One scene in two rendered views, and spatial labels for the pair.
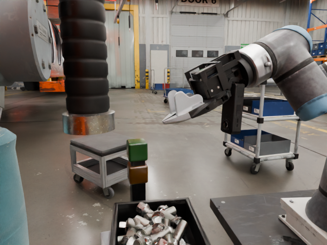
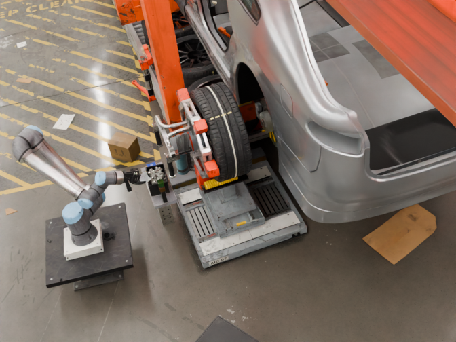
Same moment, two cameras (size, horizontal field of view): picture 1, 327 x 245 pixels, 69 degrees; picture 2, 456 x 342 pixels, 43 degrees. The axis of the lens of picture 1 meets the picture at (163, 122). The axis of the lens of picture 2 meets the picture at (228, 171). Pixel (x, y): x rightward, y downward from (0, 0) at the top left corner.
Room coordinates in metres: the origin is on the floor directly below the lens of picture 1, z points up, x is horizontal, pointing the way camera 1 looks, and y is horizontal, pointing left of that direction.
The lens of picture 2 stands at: (3.28, 0.61, 3.48)
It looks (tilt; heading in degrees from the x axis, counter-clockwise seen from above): 45 degrees down; 182
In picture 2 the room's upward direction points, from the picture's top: 8 degrees counter-clockwise
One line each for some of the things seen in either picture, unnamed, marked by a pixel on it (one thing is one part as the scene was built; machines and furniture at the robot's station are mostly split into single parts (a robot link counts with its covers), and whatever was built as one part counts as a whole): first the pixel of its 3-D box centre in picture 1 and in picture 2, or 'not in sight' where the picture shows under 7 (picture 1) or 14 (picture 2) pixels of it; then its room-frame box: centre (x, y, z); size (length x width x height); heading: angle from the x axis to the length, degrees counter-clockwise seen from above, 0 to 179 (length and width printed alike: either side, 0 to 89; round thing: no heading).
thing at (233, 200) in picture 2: not in sight; (226, 184); (0.26, 0.50, 0.32); 0.40 x 0.30 x 0.28; 16
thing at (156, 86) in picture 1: (164, 81); not in sight; (9.77, -0.02, 0.48); 1.00 x 0.61 x 0.96; 104
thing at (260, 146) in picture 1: (260, 108); not in sight; (2.04, -0.84, 0.50); 0.53 x 0.42 x 1.00; 16
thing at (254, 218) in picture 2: not in sight; (231, 205); (0.29, 0.51, 0.13); 0.50 x 0.36 x 0.10; 16
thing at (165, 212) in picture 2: not in sight; (163, 201); (0.26, -0.01, 0.21); 0.10 x 0.10 x 0.42; 16
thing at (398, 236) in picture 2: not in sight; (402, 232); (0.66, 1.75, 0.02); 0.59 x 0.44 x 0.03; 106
